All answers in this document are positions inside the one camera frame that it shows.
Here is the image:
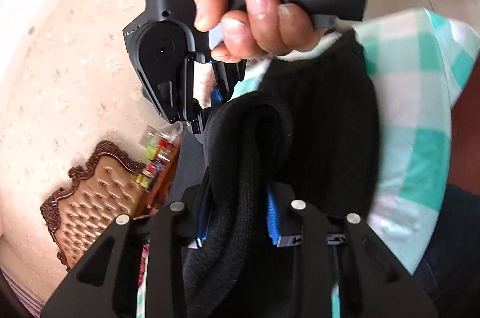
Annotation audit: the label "black pants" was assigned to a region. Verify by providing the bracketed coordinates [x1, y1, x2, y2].
[183, 32, 380, 317]

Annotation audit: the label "tufted leather headboard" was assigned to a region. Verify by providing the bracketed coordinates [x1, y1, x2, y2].
[40, 141, 146, 269]

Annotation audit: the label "person's right hand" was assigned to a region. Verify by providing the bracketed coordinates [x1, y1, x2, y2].
[194, 0, 326, 63]

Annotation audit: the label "green white checkered cloth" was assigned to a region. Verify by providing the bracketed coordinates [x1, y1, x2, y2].
[136, 6, 480, 318]

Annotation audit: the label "clutter items on nightstand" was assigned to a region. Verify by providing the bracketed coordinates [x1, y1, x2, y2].
[136, 122, 184, 191]

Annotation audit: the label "dark wooden nightstand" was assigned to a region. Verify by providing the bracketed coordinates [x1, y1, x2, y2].
[134, 140, 182, 217]

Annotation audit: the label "pink curtain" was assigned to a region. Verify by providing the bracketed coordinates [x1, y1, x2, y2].
[0, 270, 44, 318]

